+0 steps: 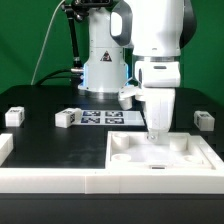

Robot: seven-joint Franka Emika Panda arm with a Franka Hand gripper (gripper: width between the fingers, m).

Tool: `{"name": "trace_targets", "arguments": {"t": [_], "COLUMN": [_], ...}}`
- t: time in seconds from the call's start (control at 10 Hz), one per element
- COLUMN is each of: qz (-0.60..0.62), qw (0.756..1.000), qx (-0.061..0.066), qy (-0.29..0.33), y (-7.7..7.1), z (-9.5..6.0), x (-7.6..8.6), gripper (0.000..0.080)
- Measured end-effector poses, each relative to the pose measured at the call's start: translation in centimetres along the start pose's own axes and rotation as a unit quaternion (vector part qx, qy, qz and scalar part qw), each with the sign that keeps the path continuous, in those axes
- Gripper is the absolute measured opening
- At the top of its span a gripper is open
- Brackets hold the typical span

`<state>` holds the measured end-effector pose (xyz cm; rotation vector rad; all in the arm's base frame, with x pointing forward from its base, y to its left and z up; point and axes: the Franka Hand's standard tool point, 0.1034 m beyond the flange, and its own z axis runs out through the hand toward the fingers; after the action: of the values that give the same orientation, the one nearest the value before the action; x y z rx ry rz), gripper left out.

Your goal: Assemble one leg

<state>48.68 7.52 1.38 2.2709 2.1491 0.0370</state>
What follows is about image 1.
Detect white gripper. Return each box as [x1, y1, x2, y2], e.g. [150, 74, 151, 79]
[118, 56, 180, 143]

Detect white square tabletop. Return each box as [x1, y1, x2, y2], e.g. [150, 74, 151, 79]
[105, 131, 224, 170]

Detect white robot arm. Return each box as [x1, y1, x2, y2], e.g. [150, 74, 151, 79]
[79, 0, 196, 141]

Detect AprilTag marker sheet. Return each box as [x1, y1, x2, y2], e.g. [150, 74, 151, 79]
[76, 110, 144, 126]

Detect white U-shaped fence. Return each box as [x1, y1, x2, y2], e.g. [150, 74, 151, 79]
[0, 134, 224, 194]

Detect black cable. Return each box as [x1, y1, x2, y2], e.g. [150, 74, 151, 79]
[34, 68, 83, 87]

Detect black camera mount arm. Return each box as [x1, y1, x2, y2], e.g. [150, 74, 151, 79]
[62, 0, 113, 68]

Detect grey cable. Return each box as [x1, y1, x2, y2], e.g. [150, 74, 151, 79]
[30, 0, 68, 86]

